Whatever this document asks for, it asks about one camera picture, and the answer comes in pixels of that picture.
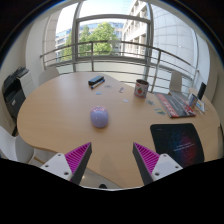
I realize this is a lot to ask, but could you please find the grey metal balcony railing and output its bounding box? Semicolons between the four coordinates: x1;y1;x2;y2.
39;40;200;94

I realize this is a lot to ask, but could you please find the blue and white marker pen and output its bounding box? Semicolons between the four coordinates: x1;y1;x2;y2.
90;79;106;90

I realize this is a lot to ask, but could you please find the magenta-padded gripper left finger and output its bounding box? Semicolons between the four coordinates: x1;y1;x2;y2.
40;142;93;186

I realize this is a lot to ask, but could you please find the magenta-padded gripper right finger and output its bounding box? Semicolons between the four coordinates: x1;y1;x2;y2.
132;142;184;186

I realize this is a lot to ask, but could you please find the small teal card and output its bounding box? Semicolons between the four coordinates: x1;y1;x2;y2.
153;107;166;116

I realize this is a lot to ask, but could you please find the lilac and pink computer mouse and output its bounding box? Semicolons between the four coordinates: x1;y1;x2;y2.
89;105;110;129

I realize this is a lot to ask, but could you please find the black rectangular case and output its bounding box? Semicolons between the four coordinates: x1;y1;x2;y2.
88;75;105;86

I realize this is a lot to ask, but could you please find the white chair with wooden legs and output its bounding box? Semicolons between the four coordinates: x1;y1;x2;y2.
0;125;36;164

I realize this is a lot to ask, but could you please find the red and black magazine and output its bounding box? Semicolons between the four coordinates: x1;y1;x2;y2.
154;91;197;119

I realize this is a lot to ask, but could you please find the black and white office printer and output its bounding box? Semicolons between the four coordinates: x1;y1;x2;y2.
2;66;35;122

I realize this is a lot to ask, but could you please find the black mouse pad, red-blue print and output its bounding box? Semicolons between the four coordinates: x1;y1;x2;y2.
149;122;205;168

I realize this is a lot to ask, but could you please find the black upright speaker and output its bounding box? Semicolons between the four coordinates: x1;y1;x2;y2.
197;81;207;101

